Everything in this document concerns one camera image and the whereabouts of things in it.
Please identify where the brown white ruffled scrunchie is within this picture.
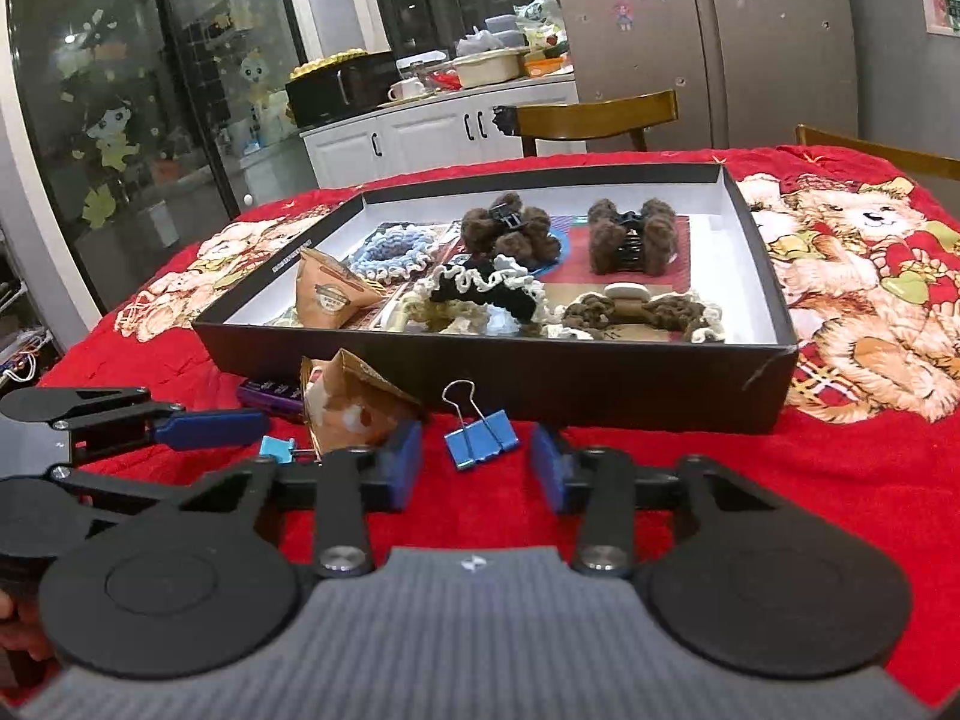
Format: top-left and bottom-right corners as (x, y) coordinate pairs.
(558, 281), (726, 344)

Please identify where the cream plastic basin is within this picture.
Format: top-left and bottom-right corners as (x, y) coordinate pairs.
(452, 49), (524, 89)

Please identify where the white mug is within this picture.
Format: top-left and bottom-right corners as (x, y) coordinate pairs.
(387, 76), (430, 103)

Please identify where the purple pen case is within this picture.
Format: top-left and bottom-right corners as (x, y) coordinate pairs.
(236, 379), (302, 416)

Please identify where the wooden chair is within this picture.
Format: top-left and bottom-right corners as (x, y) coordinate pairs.
(794, 124), (960, 182)
(493, 89), (679, 158)

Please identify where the small light blue clip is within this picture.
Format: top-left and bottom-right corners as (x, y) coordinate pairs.
(259, 436), (317, 465)

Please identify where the blue binder clip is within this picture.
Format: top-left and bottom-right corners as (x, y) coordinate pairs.
(441, 379), (519, 472)

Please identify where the black shallow cardboard box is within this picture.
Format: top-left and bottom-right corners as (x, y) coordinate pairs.
(194, 160), (799, 434)

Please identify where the red teddy bear blanket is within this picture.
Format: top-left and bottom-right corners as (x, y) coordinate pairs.
(36, 145), (958, 706)

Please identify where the black microwave oven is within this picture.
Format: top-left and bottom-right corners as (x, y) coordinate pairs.
(286, 49), (400, 128)

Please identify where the person's left hand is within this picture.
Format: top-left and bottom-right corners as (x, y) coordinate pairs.
(0, 592), (53, 661)

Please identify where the blue white crochet scrunchie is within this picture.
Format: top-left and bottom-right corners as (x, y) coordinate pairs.
(347, 224), (439, 286)

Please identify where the white kitchen cabinet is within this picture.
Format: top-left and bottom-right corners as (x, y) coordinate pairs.
(301, 73), (578, 188)

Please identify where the black white ruffled scrunchie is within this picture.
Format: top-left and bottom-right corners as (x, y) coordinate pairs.
(415, 255), (548, 323)

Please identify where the green white snack bag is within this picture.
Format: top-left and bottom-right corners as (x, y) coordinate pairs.
(514, 0), (568, 52)

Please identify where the brown triangular snack packet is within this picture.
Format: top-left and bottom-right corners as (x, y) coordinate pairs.
(299, 349), (423, 455)

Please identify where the fuzzy brown claw clip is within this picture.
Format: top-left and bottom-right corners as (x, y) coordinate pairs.
(460, 192), (562, 270)
(587, 199), (679, 277)

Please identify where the silver double door refrigerator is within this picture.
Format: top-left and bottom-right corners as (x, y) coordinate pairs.
(560, 0), (859, 149)

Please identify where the glass sliding door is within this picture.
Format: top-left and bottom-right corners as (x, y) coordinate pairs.
(5, 0), (314, 309)

